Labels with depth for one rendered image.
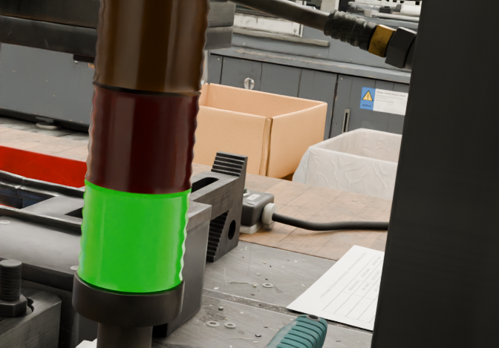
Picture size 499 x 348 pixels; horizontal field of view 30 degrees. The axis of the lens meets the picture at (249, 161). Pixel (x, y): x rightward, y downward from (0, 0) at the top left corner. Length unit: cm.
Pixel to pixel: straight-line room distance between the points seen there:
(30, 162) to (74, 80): 501
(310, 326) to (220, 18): 23
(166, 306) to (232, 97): 318
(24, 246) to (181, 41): 29
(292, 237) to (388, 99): 421
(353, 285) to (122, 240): 53
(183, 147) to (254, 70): 508
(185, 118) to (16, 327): 21
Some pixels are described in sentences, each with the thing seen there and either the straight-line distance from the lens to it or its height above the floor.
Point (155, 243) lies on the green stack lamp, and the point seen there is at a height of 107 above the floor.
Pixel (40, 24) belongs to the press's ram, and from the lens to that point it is 55.
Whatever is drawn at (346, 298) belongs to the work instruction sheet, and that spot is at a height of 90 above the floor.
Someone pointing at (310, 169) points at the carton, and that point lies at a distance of 289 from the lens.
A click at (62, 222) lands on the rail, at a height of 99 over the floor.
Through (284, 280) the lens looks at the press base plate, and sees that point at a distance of 83.
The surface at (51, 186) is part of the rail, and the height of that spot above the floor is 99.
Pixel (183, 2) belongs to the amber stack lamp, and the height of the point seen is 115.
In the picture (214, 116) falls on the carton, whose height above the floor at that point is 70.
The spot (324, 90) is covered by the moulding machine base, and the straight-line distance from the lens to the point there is 525.
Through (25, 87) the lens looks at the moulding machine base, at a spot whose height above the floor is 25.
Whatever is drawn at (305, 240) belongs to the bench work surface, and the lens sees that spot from 96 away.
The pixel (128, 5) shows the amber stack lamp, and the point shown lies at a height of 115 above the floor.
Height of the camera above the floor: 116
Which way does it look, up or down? 12 degrees down
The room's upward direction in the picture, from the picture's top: 7 degrees clockwise
